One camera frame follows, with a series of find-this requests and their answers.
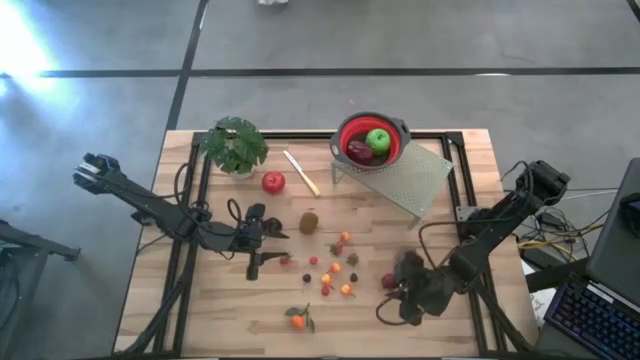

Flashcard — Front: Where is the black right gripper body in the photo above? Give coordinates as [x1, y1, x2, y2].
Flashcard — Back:
[406, 263, 459, 316]

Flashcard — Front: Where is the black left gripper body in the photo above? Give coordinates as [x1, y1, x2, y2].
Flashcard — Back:
[234, 218, 276, 254]

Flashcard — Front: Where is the brown kiwi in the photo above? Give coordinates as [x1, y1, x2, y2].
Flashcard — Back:
[298, 211, 320, 236]

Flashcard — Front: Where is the large red apple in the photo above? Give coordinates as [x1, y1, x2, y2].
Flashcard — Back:
[261, 170, 287, 196]

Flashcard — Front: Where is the maroon plum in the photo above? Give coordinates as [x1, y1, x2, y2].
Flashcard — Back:
[346, 139, 375, 166]

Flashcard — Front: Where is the red colander with grey rim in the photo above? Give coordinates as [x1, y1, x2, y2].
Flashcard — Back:
[329, 111, 412, 174]

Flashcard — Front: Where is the green apple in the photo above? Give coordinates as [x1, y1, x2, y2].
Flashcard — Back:
[365, 128, 392, 156]

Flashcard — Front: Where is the orange tangerine with leaves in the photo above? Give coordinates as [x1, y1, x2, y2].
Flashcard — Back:
[283, 302, 317, 334]

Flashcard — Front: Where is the green perforated metal shelf riser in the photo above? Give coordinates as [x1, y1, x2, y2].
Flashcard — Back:
[330, 141, 455, 230]

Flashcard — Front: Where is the green plant in white pot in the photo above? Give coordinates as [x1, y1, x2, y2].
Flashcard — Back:
[198, 115, 270, 181]

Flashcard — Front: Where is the white paper sheet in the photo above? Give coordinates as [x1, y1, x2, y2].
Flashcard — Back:
[519, 259, 551, 329]

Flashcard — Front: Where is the black power brick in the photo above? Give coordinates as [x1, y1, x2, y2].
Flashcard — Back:
[522, 247, 554, 270]

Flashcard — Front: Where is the grey laptop with lit keyboard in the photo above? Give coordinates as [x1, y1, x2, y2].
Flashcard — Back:
[534, 157, 640, 360]

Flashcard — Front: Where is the black metal stand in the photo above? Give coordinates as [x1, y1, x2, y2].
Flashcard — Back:
[0, 219, 81, 360]

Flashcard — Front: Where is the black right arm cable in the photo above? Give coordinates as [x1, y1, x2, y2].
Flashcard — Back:
[375, 218, 471, 327]

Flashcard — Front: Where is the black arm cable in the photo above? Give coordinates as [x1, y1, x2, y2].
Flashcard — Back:
[172, 160, 247, 229]
[375, 218, 471, 327]

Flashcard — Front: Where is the knife with cream handle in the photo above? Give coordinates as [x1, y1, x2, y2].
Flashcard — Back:
[282, 149, 322, 198]

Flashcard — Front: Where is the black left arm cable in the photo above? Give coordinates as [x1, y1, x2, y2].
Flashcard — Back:
[172, 160, 247, 229]

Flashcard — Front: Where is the black aluminium table frame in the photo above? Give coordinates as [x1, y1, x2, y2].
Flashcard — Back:
[113, 130, 539, 359]

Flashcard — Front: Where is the yellow cable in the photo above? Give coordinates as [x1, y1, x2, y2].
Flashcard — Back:
[517, 222, 606, 251]

